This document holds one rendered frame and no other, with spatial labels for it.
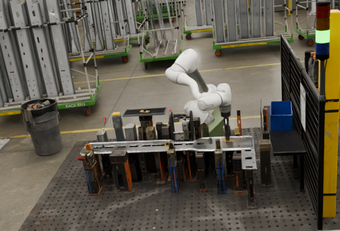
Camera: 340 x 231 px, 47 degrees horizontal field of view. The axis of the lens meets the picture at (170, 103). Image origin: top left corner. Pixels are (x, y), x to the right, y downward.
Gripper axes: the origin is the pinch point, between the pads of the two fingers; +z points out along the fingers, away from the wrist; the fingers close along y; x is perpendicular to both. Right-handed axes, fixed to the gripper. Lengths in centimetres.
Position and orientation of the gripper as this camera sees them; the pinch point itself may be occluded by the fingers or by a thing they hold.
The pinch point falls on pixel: (227, 135)
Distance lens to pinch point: 305.5
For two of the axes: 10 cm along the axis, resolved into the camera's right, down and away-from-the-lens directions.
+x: 9.8, -0.6, -1.8
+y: -1.4, 3.6, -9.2
